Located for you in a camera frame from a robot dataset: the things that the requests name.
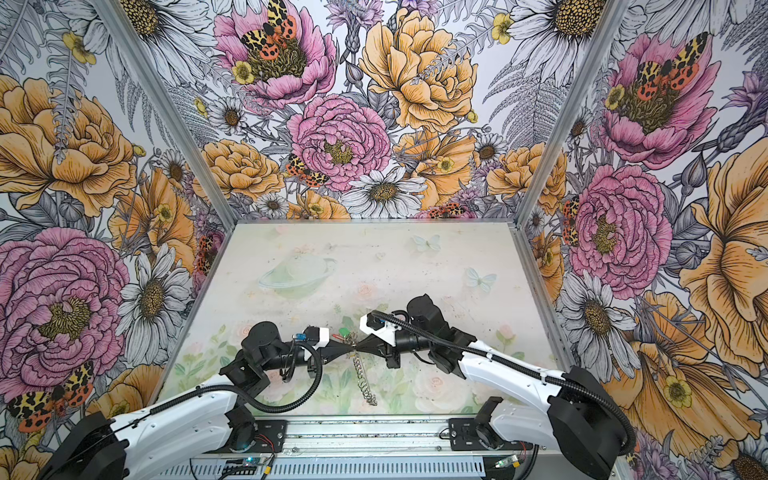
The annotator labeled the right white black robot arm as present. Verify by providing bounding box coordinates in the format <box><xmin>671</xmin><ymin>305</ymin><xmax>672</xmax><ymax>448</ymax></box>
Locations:
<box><xmin>357</xmin><ymin>295</ymin><xmax>637</xmax><ymax>479</ymax></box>

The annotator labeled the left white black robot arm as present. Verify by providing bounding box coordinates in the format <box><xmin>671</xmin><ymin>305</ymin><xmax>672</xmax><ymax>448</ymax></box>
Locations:
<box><xmin>38</xmin><ymin>321</ymin><xmax>354</xmax><ymax>479</ymax></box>

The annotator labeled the green circuit board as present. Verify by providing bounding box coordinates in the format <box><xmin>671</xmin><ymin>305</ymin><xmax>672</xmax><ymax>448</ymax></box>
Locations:
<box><xmin>225</xmin><ymin>457</ymin><xmax>267</xmax><ymax>470</ymax></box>

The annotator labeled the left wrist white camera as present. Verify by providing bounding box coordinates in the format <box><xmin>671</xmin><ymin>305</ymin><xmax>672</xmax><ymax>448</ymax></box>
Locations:
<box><xmin>303</xmin><ymin>326</ymin><xmax>330</xmax><ymax>350</ymax></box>

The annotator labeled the wrist white camera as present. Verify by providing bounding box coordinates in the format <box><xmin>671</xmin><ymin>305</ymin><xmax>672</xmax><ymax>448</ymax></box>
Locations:
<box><xmin>359</xmin><ymin>310</ymin><xmax>399</xmax><ymax>347</ymax></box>
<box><xmin>303</xmin><ymin>326</ymin><xmax>330</xmax><ymax>350</ymax></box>

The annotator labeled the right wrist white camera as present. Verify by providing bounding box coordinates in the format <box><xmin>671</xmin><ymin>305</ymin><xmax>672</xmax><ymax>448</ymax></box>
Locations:
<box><xmin>359</xmin><ymin>310</ymin><xmax>399</xmax><ymax>347</ymax></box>

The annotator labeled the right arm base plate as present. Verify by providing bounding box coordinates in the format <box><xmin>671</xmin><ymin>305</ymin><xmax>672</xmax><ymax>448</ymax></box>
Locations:
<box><xmin>448</xmin><ymin>417</ymin><xmax>533</xmax><ymax>451</ymax></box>

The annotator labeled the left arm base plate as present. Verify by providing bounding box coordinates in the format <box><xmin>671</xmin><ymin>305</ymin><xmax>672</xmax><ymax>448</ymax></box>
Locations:
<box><xmin>209</xmin><ymin>420</ymin><xmax>288</xmax><ymax>454</ymax></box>

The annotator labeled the aluminium front rail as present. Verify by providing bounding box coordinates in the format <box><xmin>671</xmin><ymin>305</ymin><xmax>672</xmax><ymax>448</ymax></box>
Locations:
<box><xmin>179</xmin><ymin>415</ymin><xmax>619</xmax><ymax>460</ymax></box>

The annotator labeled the perforated metal cable tray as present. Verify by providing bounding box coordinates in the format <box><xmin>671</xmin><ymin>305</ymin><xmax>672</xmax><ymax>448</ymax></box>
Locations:
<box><xmin>155</xmin><ymin>455</ymin><xmax>486</xmax><ymax>479</ymax></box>

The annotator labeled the right black corrugated cable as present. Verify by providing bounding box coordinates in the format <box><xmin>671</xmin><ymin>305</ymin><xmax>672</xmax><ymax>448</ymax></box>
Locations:
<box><xmin>370</xmin><ymin>310</ymin><xmax>637</xmax><ymax>457</ymax></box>

